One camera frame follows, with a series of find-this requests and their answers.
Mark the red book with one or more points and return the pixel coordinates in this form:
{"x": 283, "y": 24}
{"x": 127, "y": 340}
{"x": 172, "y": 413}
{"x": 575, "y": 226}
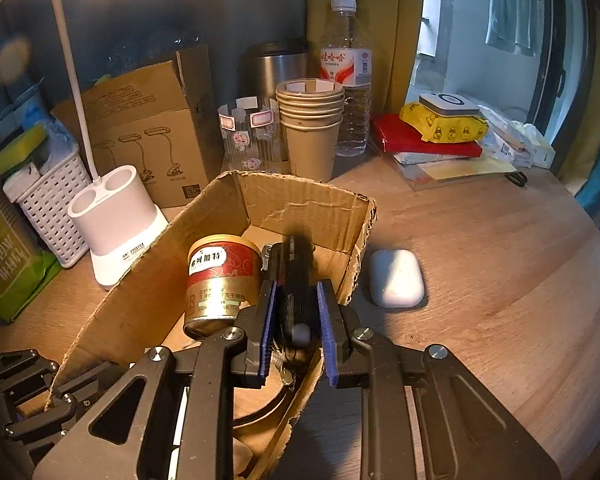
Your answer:
{"x": 395, "y": 132}

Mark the brown cardboard box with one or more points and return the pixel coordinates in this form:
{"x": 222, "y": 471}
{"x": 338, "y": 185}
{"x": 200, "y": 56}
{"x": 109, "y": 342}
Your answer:
{"x": 145, "y": 280}

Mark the brown lamp carton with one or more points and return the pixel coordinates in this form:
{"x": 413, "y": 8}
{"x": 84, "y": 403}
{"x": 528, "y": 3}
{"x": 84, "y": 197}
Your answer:
{"x": 140, "y": 110}

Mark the hanging light clothes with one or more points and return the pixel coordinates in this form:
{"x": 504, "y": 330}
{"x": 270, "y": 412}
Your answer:
{"x": 512, "y": 5}

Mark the black key fob with keyring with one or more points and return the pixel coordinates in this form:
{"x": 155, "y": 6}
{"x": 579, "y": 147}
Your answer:
{"x": 297, "y": 290}

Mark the white earbud case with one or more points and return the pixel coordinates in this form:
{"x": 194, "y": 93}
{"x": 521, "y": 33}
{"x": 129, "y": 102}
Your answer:
{"x": 396, "y": 277}

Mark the green printed packet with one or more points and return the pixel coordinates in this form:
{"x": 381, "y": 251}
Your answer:
{"x": 10, "y": 270}

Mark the small black scissors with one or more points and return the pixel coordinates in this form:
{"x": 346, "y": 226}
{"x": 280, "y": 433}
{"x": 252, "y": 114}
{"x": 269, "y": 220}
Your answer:
{"x": 516, "y": 178}

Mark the glass jar with pink prints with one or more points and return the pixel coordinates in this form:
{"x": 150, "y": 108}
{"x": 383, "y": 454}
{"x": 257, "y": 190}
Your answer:
{"x": 250, "y": 137}

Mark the white round-marked device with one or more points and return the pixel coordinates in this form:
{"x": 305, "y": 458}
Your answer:
{"x": 447, "y": 104}

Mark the red and gold tin can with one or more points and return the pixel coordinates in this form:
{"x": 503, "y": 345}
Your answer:
{"x": 222, "y": 280}

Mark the yellow wet wipes packet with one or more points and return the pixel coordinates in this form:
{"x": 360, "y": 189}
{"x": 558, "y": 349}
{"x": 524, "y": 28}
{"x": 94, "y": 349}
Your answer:
{"x": 445, "y": 130}

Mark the stack of loose papers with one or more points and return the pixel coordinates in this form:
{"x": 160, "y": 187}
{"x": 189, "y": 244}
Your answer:
{"x": 455, "y": 170}

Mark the stack of paper cups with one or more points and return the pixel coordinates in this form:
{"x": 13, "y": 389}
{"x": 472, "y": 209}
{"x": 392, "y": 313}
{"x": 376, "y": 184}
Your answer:
{"x": 310, "y": 145}

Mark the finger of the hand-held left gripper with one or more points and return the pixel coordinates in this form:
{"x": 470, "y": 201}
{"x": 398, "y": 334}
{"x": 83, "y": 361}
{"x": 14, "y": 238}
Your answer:
{"x": 65, "y": 410}
{"x": 15, "y": 372}

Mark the white plastic woven basket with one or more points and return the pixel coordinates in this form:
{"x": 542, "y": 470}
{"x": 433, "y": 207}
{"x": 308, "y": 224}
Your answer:
{"x": 55, "y": 200}

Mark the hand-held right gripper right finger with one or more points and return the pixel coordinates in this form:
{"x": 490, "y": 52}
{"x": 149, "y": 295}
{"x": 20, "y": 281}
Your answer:
{"x": 327, "y": 330}

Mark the yellow-green sponge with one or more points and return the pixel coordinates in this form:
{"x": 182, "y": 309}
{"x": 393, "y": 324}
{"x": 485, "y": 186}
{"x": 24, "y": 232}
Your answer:
{"x": 17, "y": 152}

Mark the clear plastic water bottle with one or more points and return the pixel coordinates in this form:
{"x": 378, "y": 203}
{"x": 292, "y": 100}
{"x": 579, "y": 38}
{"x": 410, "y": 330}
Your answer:
{"x": 347, "y": 70}

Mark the stainless steel thermos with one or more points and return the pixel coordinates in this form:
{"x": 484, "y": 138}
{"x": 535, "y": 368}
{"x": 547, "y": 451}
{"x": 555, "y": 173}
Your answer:
{"x": 270, "y": 70}

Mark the white desk lamp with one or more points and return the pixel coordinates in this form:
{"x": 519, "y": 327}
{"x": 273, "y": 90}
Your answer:
{"x": 115, "y": 210}

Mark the white tissue pack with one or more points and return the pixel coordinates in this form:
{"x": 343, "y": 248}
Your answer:
{"x": 525, "y": 140}

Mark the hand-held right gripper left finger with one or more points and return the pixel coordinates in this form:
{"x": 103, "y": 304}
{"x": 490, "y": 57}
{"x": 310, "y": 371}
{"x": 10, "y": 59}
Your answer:
{"x": 267, "y": 330}

